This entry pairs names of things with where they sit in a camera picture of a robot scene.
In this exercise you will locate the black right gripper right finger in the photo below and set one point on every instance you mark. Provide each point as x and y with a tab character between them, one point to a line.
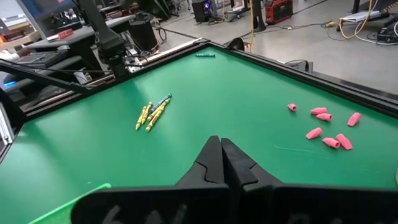
295	205

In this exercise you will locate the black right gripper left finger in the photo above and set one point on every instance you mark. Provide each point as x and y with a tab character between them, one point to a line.
171	205

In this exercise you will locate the yellow crayon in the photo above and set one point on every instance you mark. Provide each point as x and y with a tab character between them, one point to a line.
159	109
147	113
154	119
140	118

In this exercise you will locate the pink eraser cap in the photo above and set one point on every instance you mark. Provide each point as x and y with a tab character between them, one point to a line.
331	142
314	133
344	141
318	110
354	119
324	116
292	107

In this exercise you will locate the green plastic basket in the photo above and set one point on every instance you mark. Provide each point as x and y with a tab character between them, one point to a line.
62	214

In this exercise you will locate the black cylindrical bin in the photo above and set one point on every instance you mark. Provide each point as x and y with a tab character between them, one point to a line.
143	35

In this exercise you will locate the black pillar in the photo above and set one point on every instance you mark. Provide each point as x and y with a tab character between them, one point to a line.
258	15

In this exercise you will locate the red toolbox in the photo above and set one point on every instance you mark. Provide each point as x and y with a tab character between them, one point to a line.
278	11

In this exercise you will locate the black keyboard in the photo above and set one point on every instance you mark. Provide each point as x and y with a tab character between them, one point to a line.
40	59

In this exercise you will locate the grey desk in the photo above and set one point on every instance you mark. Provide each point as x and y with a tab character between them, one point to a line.
77	32

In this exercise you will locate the black computer tower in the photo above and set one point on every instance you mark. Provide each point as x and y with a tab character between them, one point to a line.
202	11

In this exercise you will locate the white power strip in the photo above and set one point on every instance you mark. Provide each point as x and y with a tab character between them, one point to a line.
363	16

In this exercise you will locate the small red box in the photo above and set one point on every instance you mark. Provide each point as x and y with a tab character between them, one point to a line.
66	33

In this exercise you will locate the wooden background workbench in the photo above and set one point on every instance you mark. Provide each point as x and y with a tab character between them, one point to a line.
18	42

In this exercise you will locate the large monitor screen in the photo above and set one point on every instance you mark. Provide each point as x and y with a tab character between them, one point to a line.
43	4

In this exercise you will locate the black table frame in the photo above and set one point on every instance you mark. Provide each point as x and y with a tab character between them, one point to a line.
342	89

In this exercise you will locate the white metal bracket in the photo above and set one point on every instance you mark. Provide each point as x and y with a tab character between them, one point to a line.
6	127

